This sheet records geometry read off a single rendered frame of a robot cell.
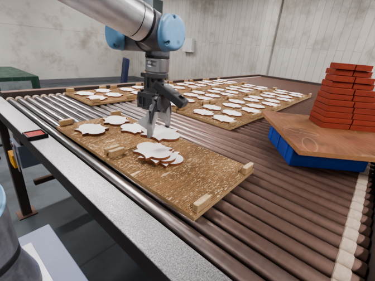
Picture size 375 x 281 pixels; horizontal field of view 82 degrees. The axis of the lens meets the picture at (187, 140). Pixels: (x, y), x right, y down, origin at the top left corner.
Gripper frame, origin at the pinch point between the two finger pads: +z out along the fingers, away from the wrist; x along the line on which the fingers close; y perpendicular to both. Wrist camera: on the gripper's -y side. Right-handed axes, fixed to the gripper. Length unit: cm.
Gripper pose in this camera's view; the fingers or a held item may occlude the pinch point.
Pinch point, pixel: (160, 132)
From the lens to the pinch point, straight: 76.4
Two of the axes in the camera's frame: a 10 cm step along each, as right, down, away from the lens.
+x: -4.5, 3.1, -8.4
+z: -0.9, 9.2, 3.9
